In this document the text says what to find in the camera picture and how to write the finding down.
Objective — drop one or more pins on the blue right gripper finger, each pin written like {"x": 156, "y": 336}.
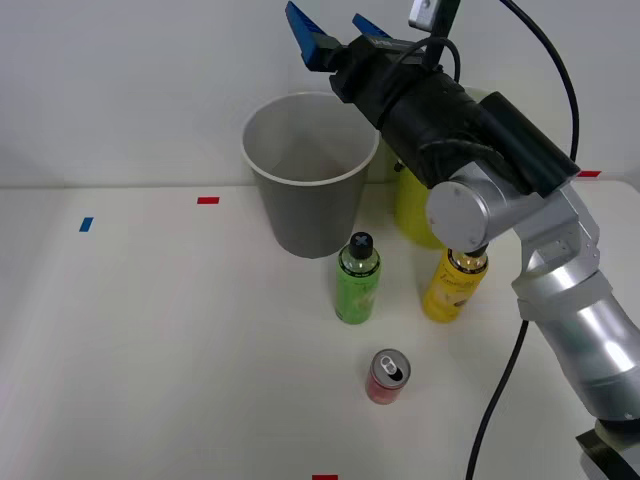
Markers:
{"x": 312, "y": 42}
{"x": 372, "y": 29}

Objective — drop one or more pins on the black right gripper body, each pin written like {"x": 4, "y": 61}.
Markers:
{"x": 380, "y": 70}

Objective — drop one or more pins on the silver and black right arm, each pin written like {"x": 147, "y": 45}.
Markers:
{"x": 575, "y": 300}

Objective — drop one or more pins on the grey plastic waste bin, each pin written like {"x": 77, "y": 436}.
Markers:
{"x": 310, "y": 220}

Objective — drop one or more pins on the green plastic bottle black cap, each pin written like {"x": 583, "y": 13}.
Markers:
{"x": 356, "y": 295}

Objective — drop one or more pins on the yellow plastic bottle black cap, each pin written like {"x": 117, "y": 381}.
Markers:
{"x": 450, "y": 295}

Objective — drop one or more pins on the red drink can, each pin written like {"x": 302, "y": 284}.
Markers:
{"x": 382, "y": 387}

